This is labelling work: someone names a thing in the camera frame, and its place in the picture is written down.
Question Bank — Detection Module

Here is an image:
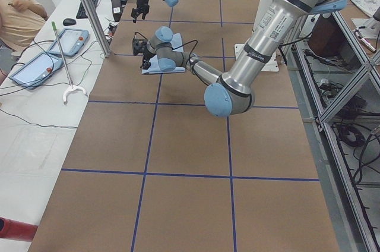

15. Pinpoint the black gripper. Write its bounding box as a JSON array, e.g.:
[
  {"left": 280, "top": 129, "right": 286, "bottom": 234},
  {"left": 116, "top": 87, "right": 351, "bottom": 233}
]
[
  {"left": 140, "top": 44, "right": 154, "bottom": 68},
  {"left": 132, "top": 0, "right": 150, "bottom": 23}
]

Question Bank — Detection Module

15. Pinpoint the light blue t-shirt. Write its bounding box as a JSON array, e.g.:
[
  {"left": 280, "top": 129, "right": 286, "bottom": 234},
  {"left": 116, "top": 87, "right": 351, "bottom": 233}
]
[{"left": 141, "top": 33, "right": 186, "bottom": 74}]

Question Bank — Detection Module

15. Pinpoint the black power adapter white label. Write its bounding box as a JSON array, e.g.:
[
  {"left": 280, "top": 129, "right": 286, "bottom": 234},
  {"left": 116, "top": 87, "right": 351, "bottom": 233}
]
[{"left": 111, "top": 0, "right": 123, "bottom": 22}]

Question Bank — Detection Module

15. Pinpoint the black keyboard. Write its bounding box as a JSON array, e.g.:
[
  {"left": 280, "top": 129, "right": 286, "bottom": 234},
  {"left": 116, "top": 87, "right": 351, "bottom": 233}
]
[{"left": 75, "top": 0, "right": 101, "bottom": 20}]

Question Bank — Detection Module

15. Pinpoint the far blue teach pendant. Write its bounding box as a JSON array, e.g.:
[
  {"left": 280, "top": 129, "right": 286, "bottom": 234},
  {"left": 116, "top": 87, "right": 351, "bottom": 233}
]
[{"left": 57, "top": 27, "right": 89, "bottom": 58}]

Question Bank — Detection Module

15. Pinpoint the blue teach pendant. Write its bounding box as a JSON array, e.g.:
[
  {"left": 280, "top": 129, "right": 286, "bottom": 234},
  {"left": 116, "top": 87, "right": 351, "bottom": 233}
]
[
  {"left": 57, "top": 27, "right": 89, "bottom": 58},
  {"left": 10, "top": 53, "right": 63, "bottom": 89}
]

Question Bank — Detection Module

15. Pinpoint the black computer mouse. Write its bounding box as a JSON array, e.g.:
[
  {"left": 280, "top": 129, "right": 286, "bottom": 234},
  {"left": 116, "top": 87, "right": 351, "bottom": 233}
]
[{"left": 62, "top": 18, "right": 77, "bottom": 26}]

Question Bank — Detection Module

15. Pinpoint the near blue teach pendant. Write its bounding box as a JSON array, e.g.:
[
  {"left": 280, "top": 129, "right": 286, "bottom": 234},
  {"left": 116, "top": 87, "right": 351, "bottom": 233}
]
[{"left": 10, "top": 53, "right": 63, "bottom": 89}]

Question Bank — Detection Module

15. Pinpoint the person in beige shirt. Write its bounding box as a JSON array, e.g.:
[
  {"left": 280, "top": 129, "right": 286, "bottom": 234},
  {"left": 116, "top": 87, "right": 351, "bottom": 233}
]
[{"left": 1, "top": 0, "right": 48, "bottom": 52}]

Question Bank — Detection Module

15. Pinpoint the red object at edge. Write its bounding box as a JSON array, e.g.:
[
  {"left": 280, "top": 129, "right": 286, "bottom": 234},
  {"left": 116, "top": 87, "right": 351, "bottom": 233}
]
[{"left": 1, "top": 218, "right": 38, "bottom": 242}]

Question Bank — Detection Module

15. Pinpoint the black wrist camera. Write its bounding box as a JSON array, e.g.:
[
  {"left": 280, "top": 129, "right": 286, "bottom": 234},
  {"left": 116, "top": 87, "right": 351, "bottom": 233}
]
[{"left": 132, "top": 38, "right": 148, "bottom": 56}]

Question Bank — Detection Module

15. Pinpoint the aluminium frame post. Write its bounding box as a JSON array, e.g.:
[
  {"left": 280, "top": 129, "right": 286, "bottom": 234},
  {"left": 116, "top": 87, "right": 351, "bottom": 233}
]
[{"left": 80, "top": 0, "right": 110, "bottom": 58}]

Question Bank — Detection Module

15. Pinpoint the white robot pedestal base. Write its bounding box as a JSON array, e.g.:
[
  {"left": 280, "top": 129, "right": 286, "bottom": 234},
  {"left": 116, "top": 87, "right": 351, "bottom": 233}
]
[{"left": 234, "top": 4, "right": 281, "bottom": 75}]

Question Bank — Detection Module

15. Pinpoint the aluminium frame truss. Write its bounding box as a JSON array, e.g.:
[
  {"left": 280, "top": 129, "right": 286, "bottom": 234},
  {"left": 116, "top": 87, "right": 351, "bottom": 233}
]
[{"left": 280, "top": 5, "right": 379, "bottom": 251}]

